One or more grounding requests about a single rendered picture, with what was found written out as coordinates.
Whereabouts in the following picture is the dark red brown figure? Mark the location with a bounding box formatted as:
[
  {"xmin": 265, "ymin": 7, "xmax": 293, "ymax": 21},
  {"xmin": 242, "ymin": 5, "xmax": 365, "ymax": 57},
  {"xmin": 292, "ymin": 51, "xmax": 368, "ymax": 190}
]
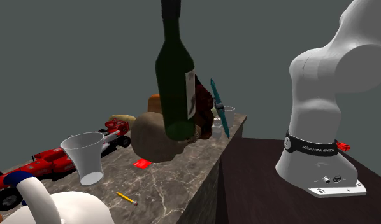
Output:
[{"xmin": 194, "ymin": 73, "xmax": 215, "ymax": 140}]

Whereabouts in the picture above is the dark green wine bottle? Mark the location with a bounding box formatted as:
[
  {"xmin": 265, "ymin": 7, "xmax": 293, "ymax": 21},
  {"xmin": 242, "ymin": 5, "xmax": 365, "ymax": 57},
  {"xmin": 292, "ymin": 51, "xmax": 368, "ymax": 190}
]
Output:
[{"xmin": 155, "ymin": 0, "xmax": 197, "ymax": 143}]

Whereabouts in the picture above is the small white bottle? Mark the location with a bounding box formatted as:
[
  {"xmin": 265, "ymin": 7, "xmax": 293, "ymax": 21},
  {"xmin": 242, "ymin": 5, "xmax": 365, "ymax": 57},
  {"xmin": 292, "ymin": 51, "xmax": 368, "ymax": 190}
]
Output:
[{"xmin": 211, "ymin": 117, "xmax": 223, "ymax": 139}]

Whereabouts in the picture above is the orange brown bread loaf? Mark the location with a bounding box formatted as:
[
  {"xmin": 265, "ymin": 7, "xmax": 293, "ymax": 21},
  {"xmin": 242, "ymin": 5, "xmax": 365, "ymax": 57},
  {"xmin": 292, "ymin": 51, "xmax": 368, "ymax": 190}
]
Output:
[{"xmin": 147, "ymin": 94, "xmax": 163, "ymax": 115}]

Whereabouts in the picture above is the white plain cup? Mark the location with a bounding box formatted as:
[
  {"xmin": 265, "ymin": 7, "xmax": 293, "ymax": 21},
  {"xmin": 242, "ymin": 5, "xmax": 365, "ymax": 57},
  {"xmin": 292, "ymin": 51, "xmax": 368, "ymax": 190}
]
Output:
[{"xmin": 222, "ymin": 106, "xmax": 236, "ymax": 129}]

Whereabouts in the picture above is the brown round bread loaf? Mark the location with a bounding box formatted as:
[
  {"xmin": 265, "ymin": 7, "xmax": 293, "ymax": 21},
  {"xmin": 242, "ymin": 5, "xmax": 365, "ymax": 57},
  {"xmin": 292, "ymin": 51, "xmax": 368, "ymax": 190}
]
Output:
[{"xmin": 130, "ymin": 111, "xmax": 200, "ymax": 164}]

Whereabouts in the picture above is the tan potato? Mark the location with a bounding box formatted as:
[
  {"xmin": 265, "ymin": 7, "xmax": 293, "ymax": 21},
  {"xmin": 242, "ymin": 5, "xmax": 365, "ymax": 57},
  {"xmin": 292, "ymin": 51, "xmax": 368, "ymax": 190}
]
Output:
[{"xmin": 109, "ymin": 114, "xmax": 137, "ymax": 130}]

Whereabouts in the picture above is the small red card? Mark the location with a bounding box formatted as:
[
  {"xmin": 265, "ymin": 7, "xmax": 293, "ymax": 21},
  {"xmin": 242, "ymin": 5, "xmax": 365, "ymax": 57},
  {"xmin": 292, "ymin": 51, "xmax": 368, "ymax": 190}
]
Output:
[{"xmin": 133, "ymin": 158, "xmax": 153, "ymax": 170}]

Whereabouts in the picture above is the yellow pencil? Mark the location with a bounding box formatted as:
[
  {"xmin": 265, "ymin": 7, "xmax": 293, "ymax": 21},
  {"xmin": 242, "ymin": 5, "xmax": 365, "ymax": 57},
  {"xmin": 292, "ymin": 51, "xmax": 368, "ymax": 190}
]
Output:
[{"xmin": 115, "ymin": 191, "xmax": 138, "ymax": 206}]

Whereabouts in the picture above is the white flared cup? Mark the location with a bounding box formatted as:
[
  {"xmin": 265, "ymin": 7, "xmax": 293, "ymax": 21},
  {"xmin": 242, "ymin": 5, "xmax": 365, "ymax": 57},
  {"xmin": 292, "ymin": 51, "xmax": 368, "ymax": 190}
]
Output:
[{"xmin": 60, "ymin": 131, "xmax": 106, "ymax": 186}]

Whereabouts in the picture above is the dark brown robot stand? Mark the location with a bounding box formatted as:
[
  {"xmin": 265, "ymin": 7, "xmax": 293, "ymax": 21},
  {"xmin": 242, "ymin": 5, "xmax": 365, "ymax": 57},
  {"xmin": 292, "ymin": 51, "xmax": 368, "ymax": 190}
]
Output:
[{"xmin": 214, "ymin": 137, "xmax": 381, "ymax": 224}]

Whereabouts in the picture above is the red toy race car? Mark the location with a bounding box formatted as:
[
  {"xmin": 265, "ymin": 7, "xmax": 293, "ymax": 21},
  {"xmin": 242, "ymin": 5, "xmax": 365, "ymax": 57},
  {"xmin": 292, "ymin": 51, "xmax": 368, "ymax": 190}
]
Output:
[{"xmin": 0, "ymin": 118, "xmax": 132, "ymax": 212}]

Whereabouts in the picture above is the white teapot with blue tip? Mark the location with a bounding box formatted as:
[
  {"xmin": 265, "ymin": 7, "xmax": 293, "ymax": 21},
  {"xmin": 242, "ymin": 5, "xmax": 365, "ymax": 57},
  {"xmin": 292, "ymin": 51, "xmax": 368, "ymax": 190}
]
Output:
[{"xmin": 0, "ymin": 170, "xmax": 115, "ymax": 224}]

